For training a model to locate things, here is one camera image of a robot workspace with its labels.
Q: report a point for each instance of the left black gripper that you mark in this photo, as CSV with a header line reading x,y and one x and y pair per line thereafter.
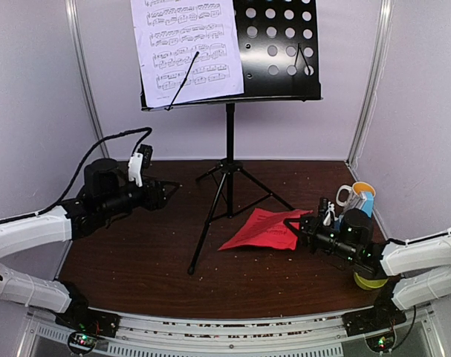
x,y
158,201

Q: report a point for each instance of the blue metronome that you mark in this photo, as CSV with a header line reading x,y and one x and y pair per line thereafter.
x,y
363,201

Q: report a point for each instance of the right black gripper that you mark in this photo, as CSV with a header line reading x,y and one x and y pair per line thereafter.
x,y
307,236

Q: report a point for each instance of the left aluminium frame post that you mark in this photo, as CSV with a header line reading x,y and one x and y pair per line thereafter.
x,y
74,28

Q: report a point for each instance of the right aluminium frame post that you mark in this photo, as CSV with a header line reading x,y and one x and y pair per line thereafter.
x,y
376,70

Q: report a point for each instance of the yellow-green bowl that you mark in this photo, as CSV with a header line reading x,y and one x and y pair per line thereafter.
x,y
367,284

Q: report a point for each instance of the front aluminium rail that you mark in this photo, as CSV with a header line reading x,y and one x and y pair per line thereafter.
x,y
321,334

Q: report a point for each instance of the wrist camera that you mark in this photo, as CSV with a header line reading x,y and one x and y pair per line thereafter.
x,y
326,212
139,160

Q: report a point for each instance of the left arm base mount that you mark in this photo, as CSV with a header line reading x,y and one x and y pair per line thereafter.
x,y
89,329

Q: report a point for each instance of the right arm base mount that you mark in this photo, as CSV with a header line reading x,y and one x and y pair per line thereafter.
x,y
376,325

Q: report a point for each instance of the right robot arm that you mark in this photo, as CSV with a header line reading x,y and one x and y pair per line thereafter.
x,y
352,241

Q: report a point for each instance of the white mug orange inside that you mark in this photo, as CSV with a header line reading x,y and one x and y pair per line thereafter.
x,y
353,192

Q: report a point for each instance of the aluminium frame post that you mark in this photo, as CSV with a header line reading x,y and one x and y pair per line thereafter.
x,y
376,70
74,28

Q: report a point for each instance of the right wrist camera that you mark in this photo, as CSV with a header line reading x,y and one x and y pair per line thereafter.
x,y
326,212

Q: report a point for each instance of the black music stand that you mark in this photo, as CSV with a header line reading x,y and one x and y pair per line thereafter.
x,y
278,45

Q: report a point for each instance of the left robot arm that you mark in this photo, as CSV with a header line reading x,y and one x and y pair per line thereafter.
x,y
108,195

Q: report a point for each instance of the lavender sheet music page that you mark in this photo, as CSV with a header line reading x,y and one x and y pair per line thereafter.
x,y
187,50

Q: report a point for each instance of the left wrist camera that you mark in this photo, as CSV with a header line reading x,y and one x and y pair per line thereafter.
x,y
139,160

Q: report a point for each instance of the red sheet music page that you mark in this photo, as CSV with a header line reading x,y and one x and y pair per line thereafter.
x,y
266,229

